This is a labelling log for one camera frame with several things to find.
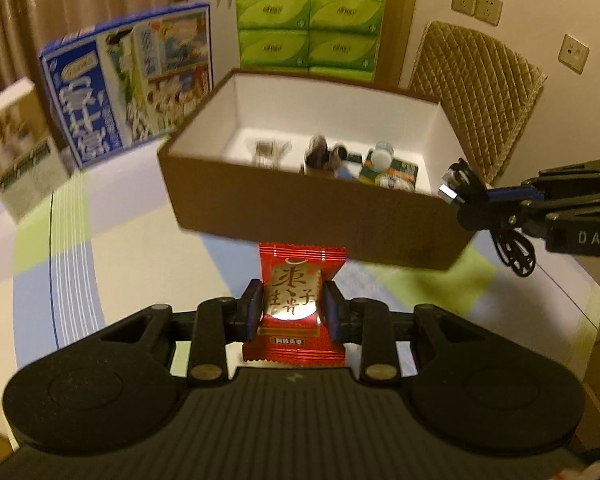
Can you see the brown cardboard box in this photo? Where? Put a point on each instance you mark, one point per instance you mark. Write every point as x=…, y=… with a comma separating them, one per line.
x=305, y=210

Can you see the green packet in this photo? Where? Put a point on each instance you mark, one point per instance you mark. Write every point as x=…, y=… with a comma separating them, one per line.
x=397, y=174

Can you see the white round bottle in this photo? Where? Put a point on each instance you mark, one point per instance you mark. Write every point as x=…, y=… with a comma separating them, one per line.
x=381, y=156

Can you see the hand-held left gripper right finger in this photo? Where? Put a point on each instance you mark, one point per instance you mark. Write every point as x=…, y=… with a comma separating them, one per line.
x=331, y=310

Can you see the checked cloth desktop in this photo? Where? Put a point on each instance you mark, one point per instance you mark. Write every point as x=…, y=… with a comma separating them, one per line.
x=130, y=270

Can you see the white product box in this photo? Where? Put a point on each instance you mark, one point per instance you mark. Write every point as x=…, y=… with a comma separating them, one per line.
x=20, y=160

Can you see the bundle of green tissue packs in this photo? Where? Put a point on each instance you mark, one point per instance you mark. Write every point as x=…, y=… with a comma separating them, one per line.
x=305, y=30

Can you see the red candy packet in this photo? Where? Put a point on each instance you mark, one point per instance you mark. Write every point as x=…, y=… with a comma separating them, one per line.
x=294, y=285

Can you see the blue milk carton box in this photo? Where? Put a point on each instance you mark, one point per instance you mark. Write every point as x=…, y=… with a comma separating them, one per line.
x=95, y=110

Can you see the brown curtain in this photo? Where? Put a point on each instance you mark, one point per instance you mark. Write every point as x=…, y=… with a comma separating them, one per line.
x=70, y=0

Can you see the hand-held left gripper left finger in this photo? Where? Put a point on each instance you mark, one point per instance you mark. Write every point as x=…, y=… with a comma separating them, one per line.
x=254, y=310

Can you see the chair with quilted cover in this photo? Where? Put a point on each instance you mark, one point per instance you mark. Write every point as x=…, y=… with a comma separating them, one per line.
x=470, y=90

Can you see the beige wall socket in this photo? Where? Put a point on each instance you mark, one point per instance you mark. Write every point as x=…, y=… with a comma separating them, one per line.
x=488, y=7
x=574, y=52
x=464, y=0

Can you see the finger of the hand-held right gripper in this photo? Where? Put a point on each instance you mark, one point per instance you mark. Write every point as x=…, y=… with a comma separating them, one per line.
x=530, y=215
x=570, y=180

